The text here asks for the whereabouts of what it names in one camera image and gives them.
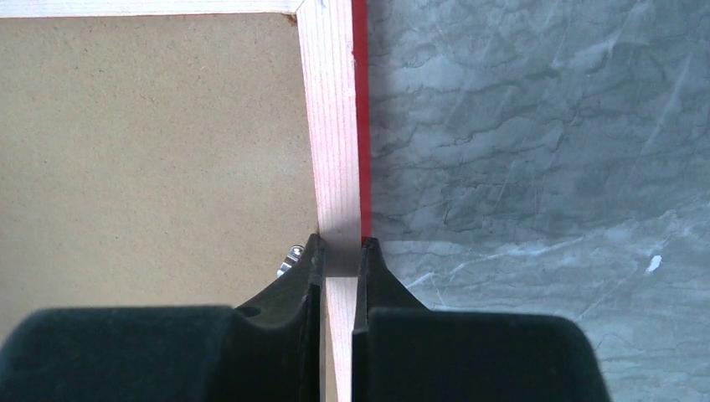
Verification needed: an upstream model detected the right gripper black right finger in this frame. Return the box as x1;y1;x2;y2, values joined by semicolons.
352;238;610;401

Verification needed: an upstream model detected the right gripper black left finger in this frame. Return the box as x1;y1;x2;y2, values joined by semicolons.
1;234;324;401

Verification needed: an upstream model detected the brown cardboard backing board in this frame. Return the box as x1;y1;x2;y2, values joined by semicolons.
1;14;316;335

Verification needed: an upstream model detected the red picture frame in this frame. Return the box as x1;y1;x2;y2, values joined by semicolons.
1;1;371;401

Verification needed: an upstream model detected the small metal frame clip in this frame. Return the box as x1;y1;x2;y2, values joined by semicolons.
276;245;305;277

